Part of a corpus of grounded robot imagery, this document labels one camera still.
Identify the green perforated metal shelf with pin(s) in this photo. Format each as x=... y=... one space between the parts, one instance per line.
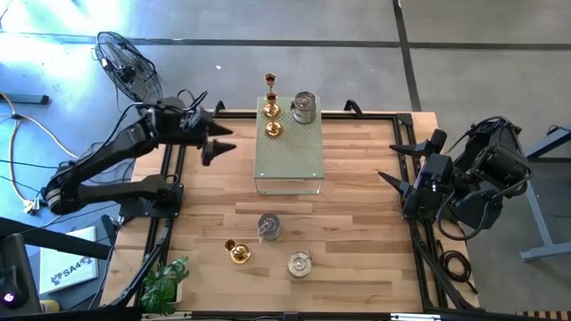
x=290 y=156

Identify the candle tin with cake label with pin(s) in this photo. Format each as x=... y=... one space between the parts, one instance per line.
x=269 y=227

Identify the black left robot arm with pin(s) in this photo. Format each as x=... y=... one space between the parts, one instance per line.
x=111 y=149

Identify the candle tin with flower label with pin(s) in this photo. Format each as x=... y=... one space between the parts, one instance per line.
x=299 y=265

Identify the black floor fan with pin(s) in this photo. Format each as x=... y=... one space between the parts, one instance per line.
x=127 y=73

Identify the grey-blue desk frame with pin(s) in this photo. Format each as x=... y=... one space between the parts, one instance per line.
x=536 y=214

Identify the black equipment stand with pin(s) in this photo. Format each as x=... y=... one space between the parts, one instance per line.
x=53 y=238

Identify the silver candle tin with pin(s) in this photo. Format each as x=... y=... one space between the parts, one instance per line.
x=304 y=109

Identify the black aluminium table frame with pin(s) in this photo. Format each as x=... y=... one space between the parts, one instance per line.
x=379 y=116

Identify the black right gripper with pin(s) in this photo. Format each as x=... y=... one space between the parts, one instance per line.
x=432 y=183

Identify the black frame bracket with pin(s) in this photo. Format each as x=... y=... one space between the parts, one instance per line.
x=354 y=107
x=218 y=107

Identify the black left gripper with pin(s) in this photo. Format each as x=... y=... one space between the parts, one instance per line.
x=192 y=129

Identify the potted green plant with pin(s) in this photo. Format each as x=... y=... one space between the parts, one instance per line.
x=163 y=285

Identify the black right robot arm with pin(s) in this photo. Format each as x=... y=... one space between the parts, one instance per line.
x=490 y=165

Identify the white printed box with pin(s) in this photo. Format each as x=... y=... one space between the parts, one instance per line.
x=67 y=267

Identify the black floor bar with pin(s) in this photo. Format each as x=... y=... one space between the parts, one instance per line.
x=27 y=99

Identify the brass candlestick holder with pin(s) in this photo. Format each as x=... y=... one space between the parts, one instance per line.
x=273 y=129
x=241 y=254
x=271 y=110

